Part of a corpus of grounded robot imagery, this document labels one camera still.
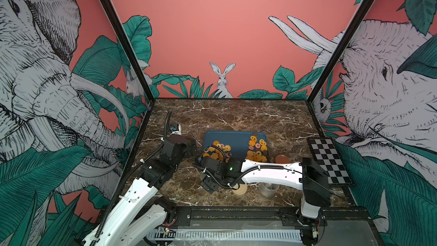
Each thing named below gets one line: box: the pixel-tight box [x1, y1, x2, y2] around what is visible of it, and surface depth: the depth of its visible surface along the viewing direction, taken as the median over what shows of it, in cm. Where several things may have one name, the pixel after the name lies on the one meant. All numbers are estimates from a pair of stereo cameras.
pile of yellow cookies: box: [245, 132, 269, 163], surface depth 97 cm
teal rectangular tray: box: [203, 130, 269, 161], surface depth 101 cm
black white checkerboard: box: [306, 137, 353, 185], surface depth 92 cm
